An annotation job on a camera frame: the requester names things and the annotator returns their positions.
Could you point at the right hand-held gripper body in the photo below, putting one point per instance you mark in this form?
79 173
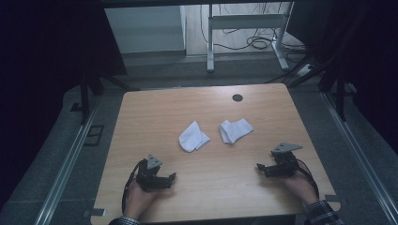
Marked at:
284 159

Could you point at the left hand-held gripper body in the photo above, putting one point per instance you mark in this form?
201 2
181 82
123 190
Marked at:
149 175

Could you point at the white sock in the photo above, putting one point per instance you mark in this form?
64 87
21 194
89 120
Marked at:
192 139
234 130

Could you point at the person's left hand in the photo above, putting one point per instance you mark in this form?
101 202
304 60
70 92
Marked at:
137 200

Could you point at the person's right hand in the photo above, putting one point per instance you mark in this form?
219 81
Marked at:
300 187

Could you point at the grey tape piece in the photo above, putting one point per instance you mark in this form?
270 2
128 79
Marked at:
95 212
332 198

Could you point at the black round table grommet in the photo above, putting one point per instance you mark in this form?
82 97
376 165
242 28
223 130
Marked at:
237 97

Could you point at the black metal stand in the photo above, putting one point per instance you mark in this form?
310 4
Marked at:
84 100
341 93

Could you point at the white power strip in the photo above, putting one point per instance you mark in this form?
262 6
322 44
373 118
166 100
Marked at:
304 70

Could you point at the dark curtain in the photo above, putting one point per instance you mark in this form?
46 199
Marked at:
47 47
369 47

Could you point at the white panel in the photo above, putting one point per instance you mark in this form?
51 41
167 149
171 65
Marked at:
144 29

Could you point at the aluminium rail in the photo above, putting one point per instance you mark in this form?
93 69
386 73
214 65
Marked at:
67 168
359 156

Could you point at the white metal desk frame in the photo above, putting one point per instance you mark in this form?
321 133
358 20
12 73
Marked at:
247 22

